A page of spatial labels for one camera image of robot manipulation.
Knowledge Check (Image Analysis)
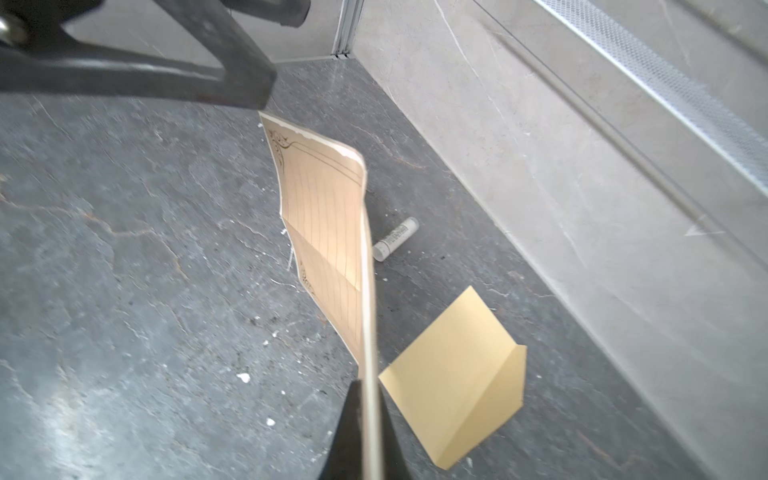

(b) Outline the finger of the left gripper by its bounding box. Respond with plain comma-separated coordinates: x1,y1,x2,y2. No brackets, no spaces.
1,1,277,110

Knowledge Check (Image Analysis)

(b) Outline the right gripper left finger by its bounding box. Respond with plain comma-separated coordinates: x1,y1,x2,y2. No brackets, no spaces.
318,380,363,480

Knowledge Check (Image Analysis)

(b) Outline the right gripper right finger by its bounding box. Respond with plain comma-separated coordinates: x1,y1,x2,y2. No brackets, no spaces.
380,395,412,480

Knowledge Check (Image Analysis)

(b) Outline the yellow kraft envelope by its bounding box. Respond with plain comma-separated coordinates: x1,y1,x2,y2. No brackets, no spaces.
380,287,527,470

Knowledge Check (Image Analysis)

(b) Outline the tan bordered letter paper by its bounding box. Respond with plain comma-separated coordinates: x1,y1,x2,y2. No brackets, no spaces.
260,113,385,479

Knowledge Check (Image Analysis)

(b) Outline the white glue stick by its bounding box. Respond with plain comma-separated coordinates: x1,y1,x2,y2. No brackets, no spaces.
372,217,420,262

